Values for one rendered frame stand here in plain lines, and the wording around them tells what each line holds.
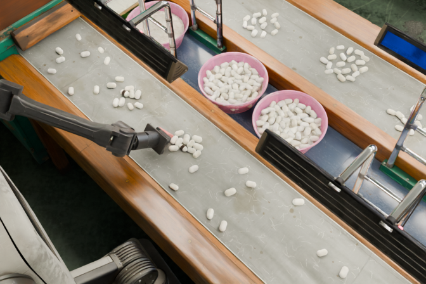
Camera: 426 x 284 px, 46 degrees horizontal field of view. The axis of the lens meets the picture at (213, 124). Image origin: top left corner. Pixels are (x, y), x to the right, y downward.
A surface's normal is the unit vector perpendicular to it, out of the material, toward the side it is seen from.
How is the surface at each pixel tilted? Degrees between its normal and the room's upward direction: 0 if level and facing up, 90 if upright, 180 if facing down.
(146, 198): 0
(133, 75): 0
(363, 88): 0
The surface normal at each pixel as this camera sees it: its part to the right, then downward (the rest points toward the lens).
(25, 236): 0.37, -0.75
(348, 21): -0.04, -0.57
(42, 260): 0.93, 0.29
